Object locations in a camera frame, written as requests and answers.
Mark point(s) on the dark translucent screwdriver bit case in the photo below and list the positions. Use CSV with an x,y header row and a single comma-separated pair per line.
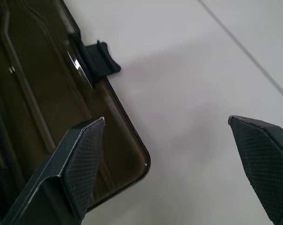
x,y
38,89

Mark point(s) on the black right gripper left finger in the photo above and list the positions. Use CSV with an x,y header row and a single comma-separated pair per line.
x,y
69,178

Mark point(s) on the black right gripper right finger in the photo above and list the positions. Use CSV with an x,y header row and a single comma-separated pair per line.
x,y
265,168

